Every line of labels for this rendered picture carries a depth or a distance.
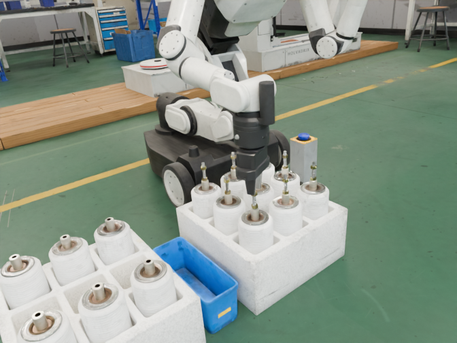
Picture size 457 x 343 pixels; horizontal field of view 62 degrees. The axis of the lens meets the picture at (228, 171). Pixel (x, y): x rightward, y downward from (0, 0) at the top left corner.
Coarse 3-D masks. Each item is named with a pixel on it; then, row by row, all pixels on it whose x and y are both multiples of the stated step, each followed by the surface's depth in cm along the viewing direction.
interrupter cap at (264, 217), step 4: (244, 212) 106; (248, 212) 106; (260, 212) 106; (264, 212) 106; (244, 216) 105; (248, 216) 105; (260, 216) 104; (264, 216) 104; (268, 216) 103; (244, 220) 102; (248, 220) 102; (252, 220) 103; (256, 220) 103; (260, 220) 102; (264, 220) 102; (248, 224) 101; (252, 224) 101; (256, 224) 101; (260, 224) 101
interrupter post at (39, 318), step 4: (36, 312) 74; (40, 312) 74; (32, 316) 73; (36, 316) 74; (40, 316) 73; (44, 316) 74; (36, 320) 73; (40, 320) 73; (44, 320) 74; (36, 324) 73; (40, 324) 73; (44, 324) 74; (36, 328) 74; (40, 328) 74; (44, 328) 74
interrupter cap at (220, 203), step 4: (232, 196) 115; (236, 196) 115; (216, 200) 113; (220, 200) 113; (232, 200) 114; (236, 200) 113; (240, 200) 112; (216, 204) 111; (220, 204) 111; (224, 204) 112; (228, 204) 112; (232, 204) 111; (236, 204) 111; (224, 208) 109; (228, 208) 109
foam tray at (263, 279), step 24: (192, 216) 120; (336, 216) 115; (192, 240) 123; (216, 240) 110; (288, 240) 106; (312, 240) 111; (336, 240) 120; (216, 264) 115; (240, 264) 103; (264, 264) 100; (288, 264) 107; (312, 264) 115; (240, 288) 107; (264, 288) 103; (288, 288) 111
